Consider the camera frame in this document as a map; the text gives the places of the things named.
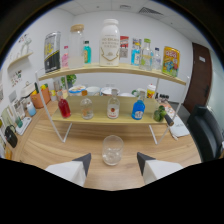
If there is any white tray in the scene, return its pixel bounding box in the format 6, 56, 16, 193
14, 116, 33, 136

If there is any black silver foil bag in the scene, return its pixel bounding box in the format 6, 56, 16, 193
43, 31, 62, 74

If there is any large white bottle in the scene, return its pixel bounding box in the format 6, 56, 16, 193
99, 18, 121, 67

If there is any clear drinking glass with ice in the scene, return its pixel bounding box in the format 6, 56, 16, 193
101, 134, 125, 167

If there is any clear bottle red label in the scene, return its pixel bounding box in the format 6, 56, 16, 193
106, 88, 121, 120

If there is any grey print wall sheet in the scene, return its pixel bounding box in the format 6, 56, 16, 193
119, 47, 129, 59

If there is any red white wall poster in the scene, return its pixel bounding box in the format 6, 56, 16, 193
119, 35, 130, 49

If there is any clear glass vase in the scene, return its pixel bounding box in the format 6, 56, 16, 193
19, 34, 33, 56

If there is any clear bottle orange cap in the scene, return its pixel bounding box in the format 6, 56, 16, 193
79, 96, 95, 121

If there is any white canister yellow label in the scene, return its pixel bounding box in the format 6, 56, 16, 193
146, 83, 157, 100

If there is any black armchair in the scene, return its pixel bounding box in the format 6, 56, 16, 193
186, 104, 224, 163

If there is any small red liquid bottle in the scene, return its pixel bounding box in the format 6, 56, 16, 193
57, 90, 72, 119

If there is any blue liquid bottle silver cap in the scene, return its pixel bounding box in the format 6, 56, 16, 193
131, 90, 147, 121

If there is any small teal bottle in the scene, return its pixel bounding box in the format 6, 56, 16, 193
82, 40, 92, 65

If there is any brown wooden door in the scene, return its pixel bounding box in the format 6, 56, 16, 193
183, 42, 213, 114

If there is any large ceiling air vent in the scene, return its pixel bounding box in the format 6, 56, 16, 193
138, 6, 164, 17

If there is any blue white cup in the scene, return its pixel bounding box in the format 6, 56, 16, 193
26, 100, 37, 117

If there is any black handbag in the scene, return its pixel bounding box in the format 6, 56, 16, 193
4, 124, 19, 149

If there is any orange printed leaflet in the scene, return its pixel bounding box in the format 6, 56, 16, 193
162, 99, 174, 109

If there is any small pink bottle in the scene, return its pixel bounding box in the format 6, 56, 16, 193
61, 45, 70, 70

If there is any white countertop appliance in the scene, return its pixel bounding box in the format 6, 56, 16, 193
20, 81, 36, 98

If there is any small wall pictures cluster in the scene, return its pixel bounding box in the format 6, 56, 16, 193
9, 69, 24, 88

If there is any green potted plant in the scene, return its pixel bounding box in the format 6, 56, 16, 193
60, 73, 78, 89

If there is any orange storage basket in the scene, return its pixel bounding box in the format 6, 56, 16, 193
29, 87, 52, 110

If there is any small green cup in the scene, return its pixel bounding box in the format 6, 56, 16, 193
14, 116, 23, 129

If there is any wooden wall shelf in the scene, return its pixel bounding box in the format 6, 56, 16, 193
7, 50, 34, 69

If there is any glass jar of limes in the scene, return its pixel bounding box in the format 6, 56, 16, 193
152, 104, 175, 127

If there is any white photo frame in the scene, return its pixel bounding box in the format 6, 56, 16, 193
13, 99, 26, 119

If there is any white frame wooden shelf rack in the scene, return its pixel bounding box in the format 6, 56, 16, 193
34, 62, 191, 146

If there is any tall glass jar wooden lid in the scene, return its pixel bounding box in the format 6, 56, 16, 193
68, 23, 86, 70

